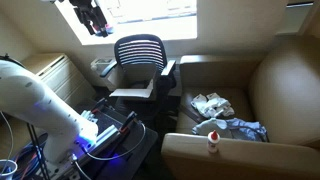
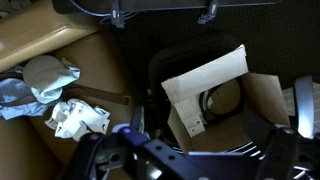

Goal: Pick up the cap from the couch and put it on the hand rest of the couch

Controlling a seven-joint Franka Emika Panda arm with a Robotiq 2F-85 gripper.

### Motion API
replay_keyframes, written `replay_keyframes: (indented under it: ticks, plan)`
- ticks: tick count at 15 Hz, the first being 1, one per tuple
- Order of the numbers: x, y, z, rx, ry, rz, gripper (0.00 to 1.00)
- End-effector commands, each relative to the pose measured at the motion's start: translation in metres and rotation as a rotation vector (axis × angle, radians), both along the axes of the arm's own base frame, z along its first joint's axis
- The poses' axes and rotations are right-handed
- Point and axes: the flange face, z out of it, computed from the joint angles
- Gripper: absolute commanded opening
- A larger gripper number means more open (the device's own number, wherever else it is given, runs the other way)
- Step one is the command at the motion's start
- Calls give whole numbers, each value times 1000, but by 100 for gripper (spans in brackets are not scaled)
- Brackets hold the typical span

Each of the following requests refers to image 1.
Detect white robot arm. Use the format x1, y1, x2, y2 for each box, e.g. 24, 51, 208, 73
0, 60, 98, 164

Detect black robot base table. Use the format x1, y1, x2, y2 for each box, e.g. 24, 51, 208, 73
47, 113, 158, 180

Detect white glue bottle red cap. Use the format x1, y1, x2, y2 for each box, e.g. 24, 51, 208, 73
207, 130, 220, 153

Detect brown leather belt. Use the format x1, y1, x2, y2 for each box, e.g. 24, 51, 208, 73
179, 104, 203, 124

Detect black mesh office chair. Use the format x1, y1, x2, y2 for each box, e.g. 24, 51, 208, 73
100, 34, 176, 120

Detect white printed cloth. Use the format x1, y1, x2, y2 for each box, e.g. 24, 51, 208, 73
191, 93, 235, 118

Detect blue striped shirt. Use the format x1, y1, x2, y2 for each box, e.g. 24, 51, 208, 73
226, 118, 269, 142

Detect tan leather armchair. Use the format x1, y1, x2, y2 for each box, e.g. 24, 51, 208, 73
161, 37, 320, 180

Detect beige drawer cabinet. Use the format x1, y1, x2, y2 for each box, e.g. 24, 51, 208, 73
22, 53, 95, 107

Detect window frame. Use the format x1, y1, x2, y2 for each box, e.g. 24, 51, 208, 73
54, 0, 197, 46

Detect white cable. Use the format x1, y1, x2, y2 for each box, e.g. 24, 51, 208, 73
71, 121, 148, 174

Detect black camera tripod on sill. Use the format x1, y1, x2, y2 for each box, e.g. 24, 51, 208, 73
69, 0, 114, 37

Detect blue and red cables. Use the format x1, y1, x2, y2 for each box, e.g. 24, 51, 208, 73
9, 133, 49, 180

